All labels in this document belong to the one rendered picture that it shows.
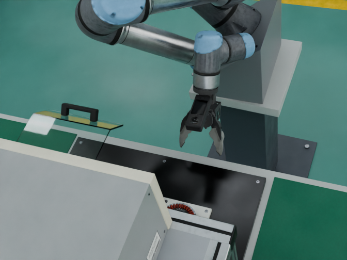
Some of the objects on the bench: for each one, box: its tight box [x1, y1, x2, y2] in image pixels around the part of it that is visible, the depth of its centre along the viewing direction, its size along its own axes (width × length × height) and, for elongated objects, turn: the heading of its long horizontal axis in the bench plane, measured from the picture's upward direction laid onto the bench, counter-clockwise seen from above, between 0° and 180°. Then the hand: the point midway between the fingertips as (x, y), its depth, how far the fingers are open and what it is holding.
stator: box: [167, 203, 197, 216], centre depth 148 cm, size 11×11×4 cm
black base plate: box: [96, 143, 266, 260], centre depth 154 cm, size 47×64×2 cm
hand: (200, 150), depth 155 cm, fingers open, 12 cm apart
